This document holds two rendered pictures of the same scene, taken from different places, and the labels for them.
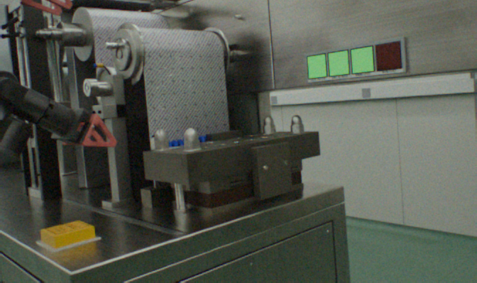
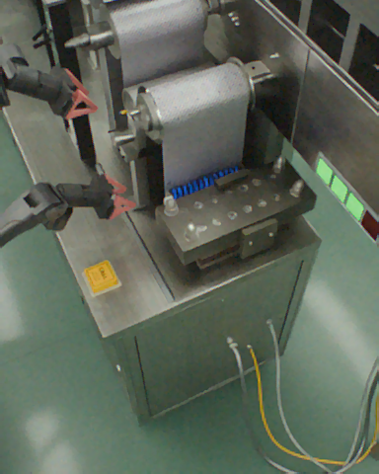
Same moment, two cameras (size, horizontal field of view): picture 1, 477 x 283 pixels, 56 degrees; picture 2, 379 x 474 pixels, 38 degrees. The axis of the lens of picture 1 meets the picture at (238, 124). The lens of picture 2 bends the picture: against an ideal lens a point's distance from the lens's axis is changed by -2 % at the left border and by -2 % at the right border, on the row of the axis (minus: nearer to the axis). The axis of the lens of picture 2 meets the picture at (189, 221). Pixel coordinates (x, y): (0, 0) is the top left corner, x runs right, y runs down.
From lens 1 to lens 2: 105 cm
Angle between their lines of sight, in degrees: 51
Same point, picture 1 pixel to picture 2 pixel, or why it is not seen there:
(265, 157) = (251, 238)
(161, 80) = (178, 145)
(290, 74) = (305, 150)
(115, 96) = (137, 145)
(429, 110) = not seen: outside the picture
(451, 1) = not seen: outside the picture
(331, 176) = not seen: outside the picture
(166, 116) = (181, 168)
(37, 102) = (75, 201)
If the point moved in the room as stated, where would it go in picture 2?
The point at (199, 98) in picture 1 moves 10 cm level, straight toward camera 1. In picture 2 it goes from (215, 145) to (209, 173)
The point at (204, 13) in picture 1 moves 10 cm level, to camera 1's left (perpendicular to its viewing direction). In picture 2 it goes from (246, 10) to (207, 4)
